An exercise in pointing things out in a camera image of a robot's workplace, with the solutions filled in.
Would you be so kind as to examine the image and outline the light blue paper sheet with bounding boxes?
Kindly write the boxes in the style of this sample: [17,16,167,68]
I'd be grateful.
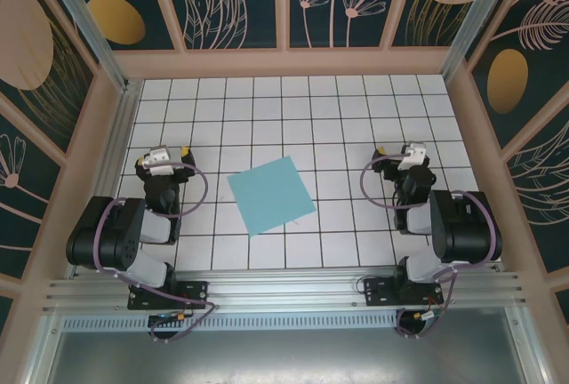
[226,156,317,238]

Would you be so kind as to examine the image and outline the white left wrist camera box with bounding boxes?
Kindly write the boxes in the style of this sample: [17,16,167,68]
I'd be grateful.
[148,146,175,177]

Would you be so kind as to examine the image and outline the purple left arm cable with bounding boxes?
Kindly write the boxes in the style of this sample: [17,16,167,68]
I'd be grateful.
[94,161,220,344]

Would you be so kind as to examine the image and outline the aluminium side rail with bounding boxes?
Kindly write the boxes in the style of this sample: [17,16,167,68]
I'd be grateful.
[69,81,144,279]

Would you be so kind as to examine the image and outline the aluminium frame post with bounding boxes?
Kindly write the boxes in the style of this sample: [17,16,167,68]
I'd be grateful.
[438,0,522,87]
[37,0,131,92]

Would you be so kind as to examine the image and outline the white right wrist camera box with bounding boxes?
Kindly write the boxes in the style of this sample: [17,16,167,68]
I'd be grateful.
[397,140,429,172]

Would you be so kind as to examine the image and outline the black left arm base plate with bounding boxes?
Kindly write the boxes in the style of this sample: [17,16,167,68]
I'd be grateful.
[127,280,210,311]

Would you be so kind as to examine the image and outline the aluminium mounting rail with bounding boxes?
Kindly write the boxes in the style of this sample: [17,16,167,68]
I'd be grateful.
[43,267,526,314]

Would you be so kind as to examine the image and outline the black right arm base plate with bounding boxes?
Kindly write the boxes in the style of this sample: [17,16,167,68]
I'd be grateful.
[363,277,445,308]

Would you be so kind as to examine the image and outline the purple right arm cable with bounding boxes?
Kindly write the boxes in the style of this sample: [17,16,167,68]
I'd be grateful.
[359,156,500,340]

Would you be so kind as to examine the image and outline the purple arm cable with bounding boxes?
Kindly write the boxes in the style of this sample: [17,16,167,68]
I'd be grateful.
[94,161,220,344]
[359,156,500,340]

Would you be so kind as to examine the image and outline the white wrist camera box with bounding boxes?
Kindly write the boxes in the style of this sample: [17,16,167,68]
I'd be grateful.
[148,146,175,177]
[397,140,429,172]

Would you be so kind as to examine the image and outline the slotted grey cable duct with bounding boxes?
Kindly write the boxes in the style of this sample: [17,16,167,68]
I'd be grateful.
[61,310,509,332]

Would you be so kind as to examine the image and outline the grey metal sheet panel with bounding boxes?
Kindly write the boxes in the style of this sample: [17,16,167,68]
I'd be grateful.
[26,329,549,384]

